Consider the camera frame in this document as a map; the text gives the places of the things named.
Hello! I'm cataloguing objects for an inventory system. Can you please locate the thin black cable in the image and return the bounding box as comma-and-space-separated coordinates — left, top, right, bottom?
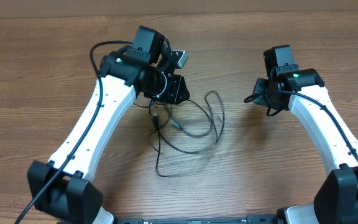
132, 99, 204, 178

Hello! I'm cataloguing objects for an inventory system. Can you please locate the black USB cable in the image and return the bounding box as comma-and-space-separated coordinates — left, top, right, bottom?
152, 90, 226, 155

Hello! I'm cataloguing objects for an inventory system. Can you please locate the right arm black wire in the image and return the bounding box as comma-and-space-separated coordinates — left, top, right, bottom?
243, 67, 358, 195

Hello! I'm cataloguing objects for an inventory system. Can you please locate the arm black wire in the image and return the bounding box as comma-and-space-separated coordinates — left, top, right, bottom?
13, 40, 134, 224
243, 67, 358, 195

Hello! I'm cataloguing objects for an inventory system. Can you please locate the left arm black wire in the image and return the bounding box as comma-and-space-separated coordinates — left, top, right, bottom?
13, 40, 134, 224

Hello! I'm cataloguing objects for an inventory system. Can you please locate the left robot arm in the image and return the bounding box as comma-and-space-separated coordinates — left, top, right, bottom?
27, 26, 190, 223

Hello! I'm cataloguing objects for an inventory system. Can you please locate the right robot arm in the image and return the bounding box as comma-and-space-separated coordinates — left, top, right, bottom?
244, 45, 358, 223

